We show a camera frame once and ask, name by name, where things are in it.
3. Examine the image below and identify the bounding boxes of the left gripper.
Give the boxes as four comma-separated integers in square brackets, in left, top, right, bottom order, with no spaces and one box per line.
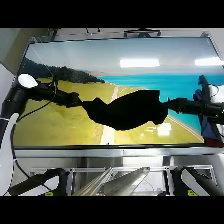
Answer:
[65,92,84,109]

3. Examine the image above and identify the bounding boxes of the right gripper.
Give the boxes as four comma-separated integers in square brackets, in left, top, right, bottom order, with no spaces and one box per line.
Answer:
[164,97,184,113]

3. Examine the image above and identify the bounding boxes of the blue garment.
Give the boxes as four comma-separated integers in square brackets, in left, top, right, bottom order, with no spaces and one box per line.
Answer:
[193,88,222,143]

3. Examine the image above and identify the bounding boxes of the black cable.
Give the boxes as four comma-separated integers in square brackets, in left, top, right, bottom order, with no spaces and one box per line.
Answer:
[9,123,33,183]

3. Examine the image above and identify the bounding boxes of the red garment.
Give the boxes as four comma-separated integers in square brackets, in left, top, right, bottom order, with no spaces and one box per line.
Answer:
[205,132,224,148]

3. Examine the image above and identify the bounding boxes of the black garment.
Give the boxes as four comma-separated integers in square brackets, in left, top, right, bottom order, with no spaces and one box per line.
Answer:
[81,88,170,132]

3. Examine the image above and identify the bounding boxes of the silver frame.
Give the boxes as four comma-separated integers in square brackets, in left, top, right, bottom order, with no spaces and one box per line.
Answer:
[13,146,224,197]

